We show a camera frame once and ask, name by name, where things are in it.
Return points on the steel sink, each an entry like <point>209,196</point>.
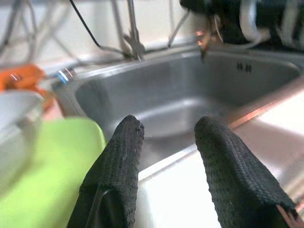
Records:
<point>178,95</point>

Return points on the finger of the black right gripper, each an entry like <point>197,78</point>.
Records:
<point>229,21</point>
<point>197,6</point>

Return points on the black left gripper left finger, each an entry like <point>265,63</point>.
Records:
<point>118,171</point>

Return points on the copper spoon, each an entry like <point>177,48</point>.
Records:
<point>203,40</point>

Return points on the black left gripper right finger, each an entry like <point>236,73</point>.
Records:
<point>232,171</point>

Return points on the green plate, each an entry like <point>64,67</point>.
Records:
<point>59,166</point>

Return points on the white bowl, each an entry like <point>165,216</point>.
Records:
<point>14,107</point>

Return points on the orange bowl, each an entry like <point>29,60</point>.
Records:
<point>21,76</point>

